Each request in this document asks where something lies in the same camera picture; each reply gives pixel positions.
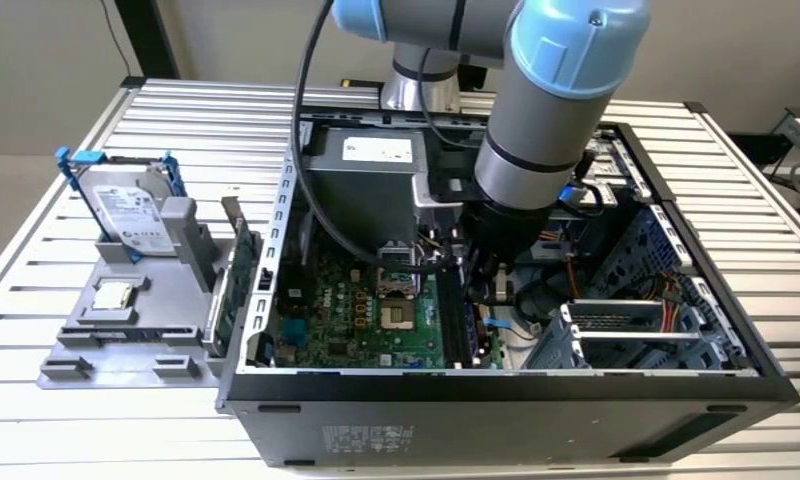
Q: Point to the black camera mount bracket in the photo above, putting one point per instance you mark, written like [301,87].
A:
[454,182]

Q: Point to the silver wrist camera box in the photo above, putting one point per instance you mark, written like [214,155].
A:
[441,210]

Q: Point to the grey parts rack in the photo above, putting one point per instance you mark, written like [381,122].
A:
[167,280]

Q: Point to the thin locking lever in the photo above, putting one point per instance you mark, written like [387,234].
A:
[417,286]

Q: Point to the black upright post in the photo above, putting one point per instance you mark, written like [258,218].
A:
[150,35]

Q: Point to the CPU socket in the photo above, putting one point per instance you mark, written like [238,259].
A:
[397,315]

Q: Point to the green graphics card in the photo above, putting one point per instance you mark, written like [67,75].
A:
[235,280]

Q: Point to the yellow black plug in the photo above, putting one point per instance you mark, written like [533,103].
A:
[357,83]

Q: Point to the silver CPU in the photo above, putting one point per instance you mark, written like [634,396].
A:
[112,296]

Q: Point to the black PC case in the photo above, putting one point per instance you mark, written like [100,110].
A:
[507,425]

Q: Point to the silver disk bay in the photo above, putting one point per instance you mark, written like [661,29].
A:
[614,325]

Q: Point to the grey power supply unit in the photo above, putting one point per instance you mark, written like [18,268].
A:
[374,200]

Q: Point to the grey drive cage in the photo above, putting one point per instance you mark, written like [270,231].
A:
[604,167]

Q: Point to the hard disk in blue carrier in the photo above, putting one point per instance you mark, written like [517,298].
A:
[123,210]

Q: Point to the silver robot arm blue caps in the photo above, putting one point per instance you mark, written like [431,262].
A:
[547,125]

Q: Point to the black table corner cap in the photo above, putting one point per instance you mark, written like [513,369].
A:
[134,82]
[694,107]

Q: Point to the green motherboard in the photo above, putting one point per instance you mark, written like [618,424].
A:
[334,330]

